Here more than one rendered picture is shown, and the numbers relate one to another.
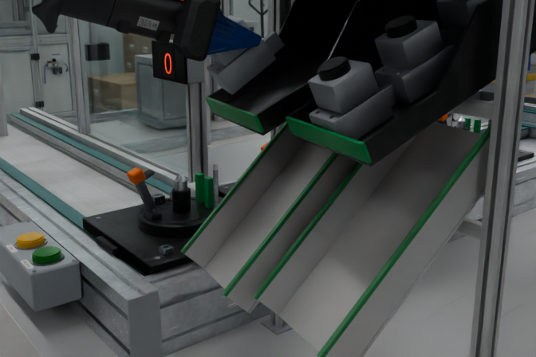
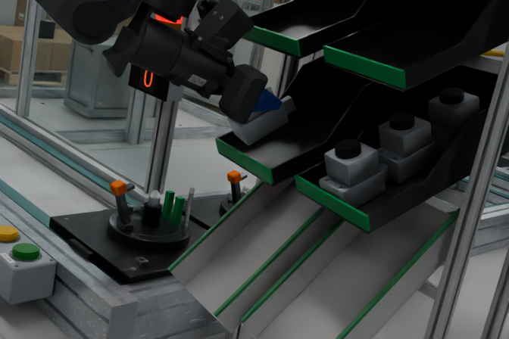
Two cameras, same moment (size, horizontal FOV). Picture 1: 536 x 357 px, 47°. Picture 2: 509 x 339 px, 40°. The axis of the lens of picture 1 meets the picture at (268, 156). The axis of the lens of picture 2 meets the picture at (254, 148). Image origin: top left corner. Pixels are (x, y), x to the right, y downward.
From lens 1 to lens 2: 27 cm
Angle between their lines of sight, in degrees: 8
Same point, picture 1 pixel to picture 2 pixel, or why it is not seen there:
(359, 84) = (366, 166)
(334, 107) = (344, 180)
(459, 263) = not seen: hidden behind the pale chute
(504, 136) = (468, 223)
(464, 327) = not seen: outside the picture
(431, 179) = (400, 243)
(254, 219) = (235, 249)
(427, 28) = (423, 127)
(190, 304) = (160, 316)
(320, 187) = (306, 234)
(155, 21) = (203, 80)
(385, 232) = (357, 281)
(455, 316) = not seen: outside the picture
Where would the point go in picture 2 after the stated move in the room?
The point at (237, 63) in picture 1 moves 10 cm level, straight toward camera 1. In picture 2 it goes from (258, 120) to (271, 142)
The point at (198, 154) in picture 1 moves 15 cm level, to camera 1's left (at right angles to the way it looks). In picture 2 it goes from (158, 167) to (82, 155)
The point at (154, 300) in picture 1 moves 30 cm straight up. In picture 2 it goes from (133, 309) to (167, 104)
